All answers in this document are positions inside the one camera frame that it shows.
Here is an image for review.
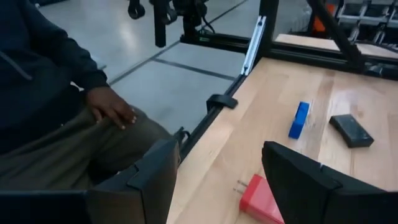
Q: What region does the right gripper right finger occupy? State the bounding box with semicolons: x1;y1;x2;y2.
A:
261;141;398;224

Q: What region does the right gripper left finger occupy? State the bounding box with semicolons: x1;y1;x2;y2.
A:
86;138;182;224

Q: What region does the red plug charger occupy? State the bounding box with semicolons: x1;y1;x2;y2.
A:
233;174;285;224

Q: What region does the blue USB stick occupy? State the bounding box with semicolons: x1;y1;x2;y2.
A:
288;101;311;140

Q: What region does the black box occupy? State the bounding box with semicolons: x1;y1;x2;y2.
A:
329;113;375;149

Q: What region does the person's hand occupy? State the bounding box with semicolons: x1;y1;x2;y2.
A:
85;86;138;131

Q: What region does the black table edge clip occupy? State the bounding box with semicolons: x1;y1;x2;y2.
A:
205;93;239;113

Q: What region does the silver metal strip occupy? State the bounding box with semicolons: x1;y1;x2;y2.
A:
240;15;267;77

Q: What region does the black neighbouring robot rig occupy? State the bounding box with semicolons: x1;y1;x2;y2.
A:
127;0;249;54

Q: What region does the person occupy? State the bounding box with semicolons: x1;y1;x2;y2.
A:
0;0;175;191

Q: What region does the shelf with small parts bins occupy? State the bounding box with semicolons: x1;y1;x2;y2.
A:
337;0;398;44

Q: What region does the black table-level camera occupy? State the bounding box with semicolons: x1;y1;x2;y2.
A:
172;126;191;150

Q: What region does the black aluminium rig frame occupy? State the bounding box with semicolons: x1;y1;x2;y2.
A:
180;0;398;162

